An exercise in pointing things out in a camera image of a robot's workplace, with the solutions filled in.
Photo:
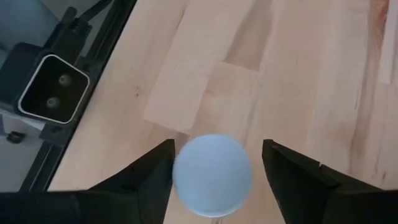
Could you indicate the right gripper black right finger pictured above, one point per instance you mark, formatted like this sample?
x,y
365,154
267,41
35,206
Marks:
x,y
311,196

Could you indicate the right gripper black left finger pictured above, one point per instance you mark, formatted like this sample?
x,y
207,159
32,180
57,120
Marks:
x,y
124,202

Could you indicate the white pill bottle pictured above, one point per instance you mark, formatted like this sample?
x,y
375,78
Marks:
x,y
212,175

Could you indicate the small black knob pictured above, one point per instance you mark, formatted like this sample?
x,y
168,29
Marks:
x,y
15,137

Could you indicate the black depth camera white rim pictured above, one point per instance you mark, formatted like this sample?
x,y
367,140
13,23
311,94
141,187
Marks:
x,y
53,90

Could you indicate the black aluminium table frame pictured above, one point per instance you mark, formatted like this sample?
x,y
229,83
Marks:
x,y
99,56

